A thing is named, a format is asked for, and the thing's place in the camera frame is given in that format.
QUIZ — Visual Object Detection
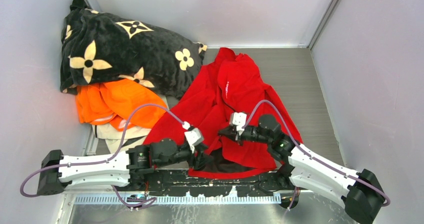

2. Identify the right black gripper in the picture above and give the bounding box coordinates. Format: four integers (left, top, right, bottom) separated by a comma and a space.
218, 124, 272, 145

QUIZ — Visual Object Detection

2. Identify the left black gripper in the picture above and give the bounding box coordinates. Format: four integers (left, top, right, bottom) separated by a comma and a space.
156, 142, 214, 169

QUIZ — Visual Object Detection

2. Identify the red zip jacket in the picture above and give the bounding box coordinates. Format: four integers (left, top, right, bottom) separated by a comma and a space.
144, 47, 302, 180

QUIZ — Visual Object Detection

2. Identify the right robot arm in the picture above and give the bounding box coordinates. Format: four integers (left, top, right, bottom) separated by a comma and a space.
218, 112, 386, 224

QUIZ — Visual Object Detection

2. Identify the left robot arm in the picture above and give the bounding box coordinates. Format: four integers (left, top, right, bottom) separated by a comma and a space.
36, 138, 213, 196

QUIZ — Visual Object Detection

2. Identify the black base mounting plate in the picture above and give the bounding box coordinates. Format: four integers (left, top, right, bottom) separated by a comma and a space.
116, 169, 294, 198

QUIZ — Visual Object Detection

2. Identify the cream cloth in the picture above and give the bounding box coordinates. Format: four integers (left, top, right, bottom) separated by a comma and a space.
92, 123, 151, 154

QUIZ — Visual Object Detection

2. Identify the orange garment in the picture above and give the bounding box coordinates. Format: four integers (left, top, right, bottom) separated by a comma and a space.
75, 79, 167, 131

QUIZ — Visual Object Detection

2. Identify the black floral plush blanket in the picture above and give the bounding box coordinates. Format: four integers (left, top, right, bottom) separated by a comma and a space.
59, 0, 208, 99

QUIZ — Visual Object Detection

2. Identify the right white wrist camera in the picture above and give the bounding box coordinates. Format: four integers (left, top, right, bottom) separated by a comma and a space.
229, 112, 248, 135

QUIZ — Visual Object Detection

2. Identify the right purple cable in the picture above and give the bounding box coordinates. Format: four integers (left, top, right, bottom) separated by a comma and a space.
241, 99, 392, 207

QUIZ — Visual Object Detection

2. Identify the purple cable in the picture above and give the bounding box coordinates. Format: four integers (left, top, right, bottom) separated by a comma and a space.
241, 99, 392, 207
19, 103, 188, 210

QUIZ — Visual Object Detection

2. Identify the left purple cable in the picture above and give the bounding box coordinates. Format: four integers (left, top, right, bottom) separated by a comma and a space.
19, 103, 188, 210

